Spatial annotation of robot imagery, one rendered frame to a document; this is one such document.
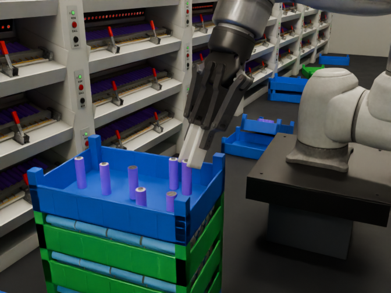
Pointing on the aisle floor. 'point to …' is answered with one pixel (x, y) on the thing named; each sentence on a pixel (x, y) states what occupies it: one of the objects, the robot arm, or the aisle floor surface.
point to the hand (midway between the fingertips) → (195, 146)
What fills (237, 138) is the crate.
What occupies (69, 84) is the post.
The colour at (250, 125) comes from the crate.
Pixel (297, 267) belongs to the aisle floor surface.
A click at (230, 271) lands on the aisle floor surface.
